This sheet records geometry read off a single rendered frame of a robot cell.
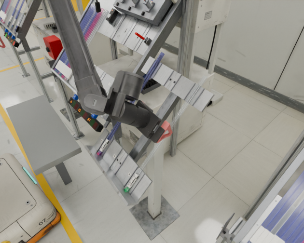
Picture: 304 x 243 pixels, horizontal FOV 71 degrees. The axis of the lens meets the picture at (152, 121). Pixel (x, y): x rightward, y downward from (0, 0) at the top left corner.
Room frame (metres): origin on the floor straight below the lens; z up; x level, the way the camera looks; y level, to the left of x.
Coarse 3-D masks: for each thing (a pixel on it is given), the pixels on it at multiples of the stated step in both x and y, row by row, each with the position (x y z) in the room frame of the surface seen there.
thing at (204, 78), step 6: (204, 78) 0.61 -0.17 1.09; (198, 84) 0.60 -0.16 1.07; (198, 90) 0.59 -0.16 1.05; (192, 96) 0.58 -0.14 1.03; (186, 102) 0.57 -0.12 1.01; (180, 108) 0.56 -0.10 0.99; (180, 114) 0.55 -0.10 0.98; (174, 120) 0.54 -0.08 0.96; (168, 132) 0.52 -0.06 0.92; (156, 144) 0.50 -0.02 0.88; (156, 150) 0.48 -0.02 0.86; (150, 156) 0.47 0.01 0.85; (144, 162) 0.46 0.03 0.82; (144, 168) 0.45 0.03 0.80; (138, 174) 0.43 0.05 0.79; (126, 186) 0.41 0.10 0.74
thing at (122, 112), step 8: (120, 96) 0.42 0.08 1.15; (128, 96) 0.42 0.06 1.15; (112, 104) 0.42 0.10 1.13; (120, 104) 0.41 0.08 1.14; (128, 104) 0.41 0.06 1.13; (112, 112) 0.39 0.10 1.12; (120, 112) 0.39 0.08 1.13; (128, 112) 0.40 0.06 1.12; (136, 112) 0.41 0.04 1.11; (120, 120) 0.38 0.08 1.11; (128, 120) 0.39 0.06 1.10
